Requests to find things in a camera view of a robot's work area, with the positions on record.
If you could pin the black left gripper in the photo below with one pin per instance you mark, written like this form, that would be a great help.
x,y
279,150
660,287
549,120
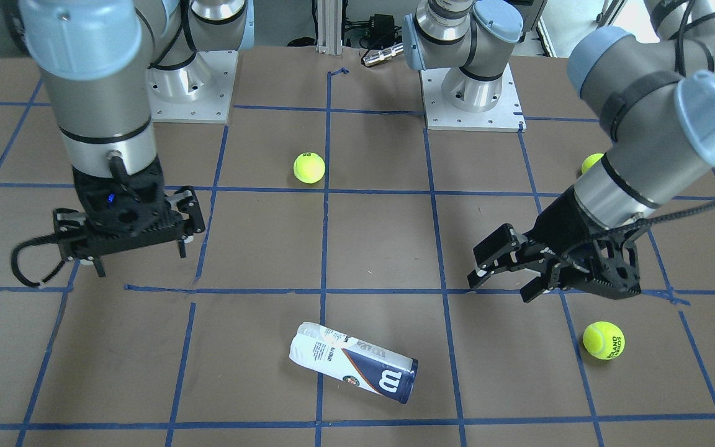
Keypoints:
x,y
557,227

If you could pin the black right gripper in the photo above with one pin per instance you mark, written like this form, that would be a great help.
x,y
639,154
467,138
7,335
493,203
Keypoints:
x,y
88,195

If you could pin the white blue tennis ball can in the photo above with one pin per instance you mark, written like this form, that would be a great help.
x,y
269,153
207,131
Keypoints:
x,y
354,361

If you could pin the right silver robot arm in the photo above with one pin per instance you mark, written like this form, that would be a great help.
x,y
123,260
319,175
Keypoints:
x,y
101,63

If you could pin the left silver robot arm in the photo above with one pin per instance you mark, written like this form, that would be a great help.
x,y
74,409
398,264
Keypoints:
x,y
656,103

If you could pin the front Roland Garros tennis ball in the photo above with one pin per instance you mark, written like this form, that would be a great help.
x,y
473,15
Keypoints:
x,y
603,340

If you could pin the tennis ball near base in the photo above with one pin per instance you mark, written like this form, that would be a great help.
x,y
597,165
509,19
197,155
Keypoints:
x,y
589,161

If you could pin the centre tennis ball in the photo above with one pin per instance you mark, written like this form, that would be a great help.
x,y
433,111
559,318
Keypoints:
x,y
309,167

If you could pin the silver metal connector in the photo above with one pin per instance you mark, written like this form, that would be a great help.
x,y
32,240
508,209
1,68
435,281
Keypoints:
x,y
373,58

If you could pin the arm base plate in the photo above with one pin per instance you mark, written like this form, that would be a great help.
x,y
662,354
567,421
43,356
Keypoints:
x,y
198,93
454,101

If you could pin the aluminium frame post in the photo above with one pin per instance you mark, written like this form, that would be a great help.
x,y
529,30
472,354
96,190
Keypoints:
x,y
329,27

